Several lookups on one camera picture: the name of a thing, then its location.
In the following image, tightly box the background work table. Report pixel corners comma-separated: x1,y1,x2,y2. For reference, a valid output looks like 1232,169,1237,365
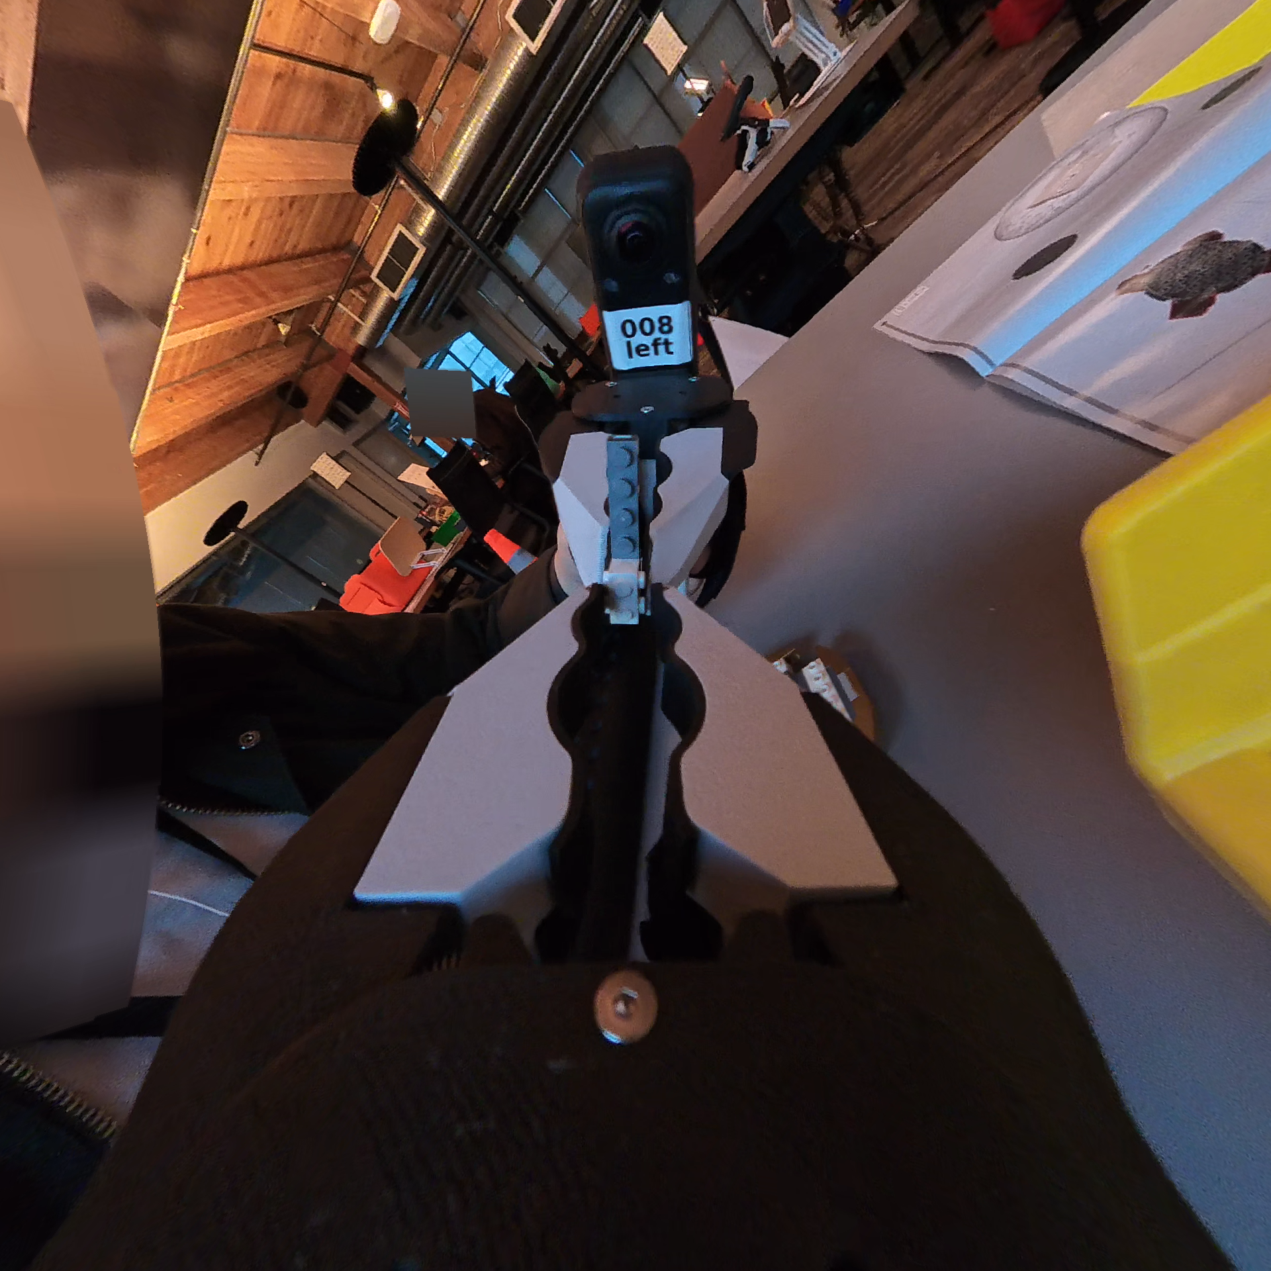
696,0,925,262

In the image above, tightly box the white framed ceiling panel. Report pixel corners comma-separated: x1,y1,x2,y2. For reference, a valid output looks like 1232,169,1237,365
371,223,431,298
503,0,566,53

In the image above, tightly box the large black disc lamp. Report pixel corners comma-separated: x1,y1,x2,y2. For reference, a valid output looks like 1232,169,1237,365
352,96,423,197

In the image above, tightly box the grey studded toy brick plate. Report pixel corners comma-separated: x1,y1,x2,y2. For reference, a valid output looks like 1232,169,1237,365
605,435,662,590

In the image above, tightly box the person's left forearm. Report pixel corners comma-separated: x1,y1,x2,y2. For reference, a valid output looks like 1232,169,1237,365
438,555,589,686

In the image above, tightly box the grey desk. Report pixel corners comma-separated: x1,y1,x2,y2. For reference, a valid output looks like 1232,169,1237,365
696,0,1271,1271

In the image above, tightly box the yellow paper sheet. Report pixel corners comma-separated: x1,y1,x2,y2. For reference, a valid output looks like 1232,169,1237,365
1126,0,1271,110

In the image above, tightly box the open instruction booklet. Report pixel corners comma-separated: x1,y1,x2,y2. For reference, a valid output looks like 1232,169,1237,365
873,61,1271,455

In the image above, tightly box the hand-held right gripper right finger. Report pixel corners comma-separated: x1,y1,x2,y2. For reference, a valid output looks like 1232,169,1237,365
647,585,902,939

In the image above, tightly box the silver ventilation duct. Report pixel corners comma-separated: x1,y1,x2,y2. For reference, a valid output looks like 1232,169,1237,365
352,0,574,348

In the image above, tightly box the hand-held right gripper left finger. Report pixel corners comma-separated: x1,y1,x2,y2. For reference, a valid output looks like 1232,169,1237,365
352,583,607,939

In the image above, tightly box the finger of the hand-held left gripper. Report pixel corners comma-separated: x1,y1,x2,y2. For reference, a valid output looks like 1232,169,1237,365
552,428,623,587
649,426,736,591

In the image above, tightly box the person's grey shirt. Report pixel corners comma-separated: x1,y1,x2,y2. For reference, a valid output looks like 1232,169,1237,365
130,823,291,1004

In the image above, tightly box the person's dark jacket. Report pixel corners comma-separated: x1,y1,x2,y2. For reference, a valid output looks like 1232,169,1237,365
158,596,470,875

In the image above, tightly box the white upright sheet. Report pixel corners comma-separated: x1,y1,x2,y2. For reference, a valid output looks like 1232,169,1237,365
709,317,788,390

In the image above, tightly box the large yellow plastic bin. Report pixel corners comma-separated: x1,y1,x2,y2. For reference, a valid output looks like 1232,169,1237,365
1082,398,1271,914

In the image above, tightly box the grey brown toy brick model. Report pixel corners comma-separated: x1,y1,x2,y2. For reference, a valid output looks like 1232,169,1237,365
770,644,877,744

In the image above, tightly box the orange red seat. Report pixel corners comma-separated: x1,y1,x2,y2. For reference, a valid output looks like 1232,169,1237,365
340,539,440,613

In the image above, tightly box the arched window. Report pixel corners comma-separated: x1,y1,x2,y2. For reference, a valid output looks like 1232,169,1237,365
438,333,518,393

